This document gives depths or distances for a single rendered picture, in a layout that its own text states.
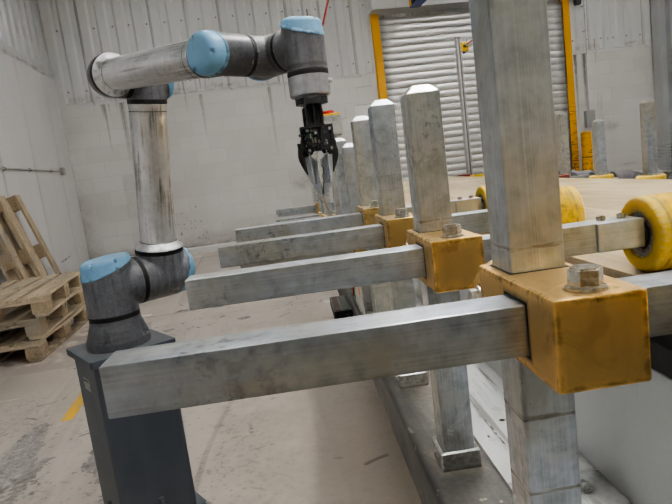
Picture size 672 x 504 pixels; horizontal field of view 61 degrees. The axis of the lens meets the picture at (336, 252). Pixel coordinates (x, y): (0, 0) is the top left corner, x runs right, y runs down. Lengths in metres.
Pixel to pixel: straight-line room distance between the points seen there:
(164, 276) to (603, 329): 1.65
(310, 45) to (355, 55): 8.17
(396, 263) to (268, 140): 8.52
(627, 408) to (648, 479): 0.08
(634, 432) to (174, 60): 1.13
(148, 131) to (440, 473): 1.39
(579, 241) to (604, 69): 10.45
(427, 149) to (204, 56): 0.75
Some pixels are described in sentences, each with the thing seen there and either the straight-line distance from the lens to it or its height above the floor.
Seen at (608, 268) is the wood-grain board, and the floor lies 0.90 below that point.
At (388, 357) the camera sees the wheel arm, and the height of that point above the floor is 0.94.
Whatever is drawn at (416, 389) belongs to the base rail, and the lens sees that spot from 0.91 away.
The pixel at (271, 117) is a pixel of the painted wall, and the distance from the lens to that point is 9.09.
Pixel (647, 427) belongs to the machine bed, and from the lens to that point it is 0.73.
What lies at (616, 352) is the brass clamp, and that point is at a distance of 0.33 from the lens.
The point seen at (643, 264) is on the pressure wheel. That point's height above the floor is 0.91.
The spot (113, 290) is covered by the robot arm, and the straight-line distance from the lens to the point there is 1.80.
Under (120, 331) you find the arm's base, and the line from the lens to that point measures 1.82.
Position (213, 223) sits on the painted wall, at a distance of 9.06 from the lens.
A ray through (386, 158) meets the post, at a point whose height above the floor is 1.05.
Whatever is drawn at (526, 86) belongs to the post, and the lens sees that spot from 0.37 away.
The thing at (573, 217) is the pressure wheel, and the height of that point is 0.94.
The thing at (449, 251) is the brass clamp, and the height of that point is 0.96.
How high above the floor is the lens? 1.05
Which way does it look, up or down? 8 degrees down
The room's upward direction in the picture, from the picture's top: 7 degrees counter-clockwise
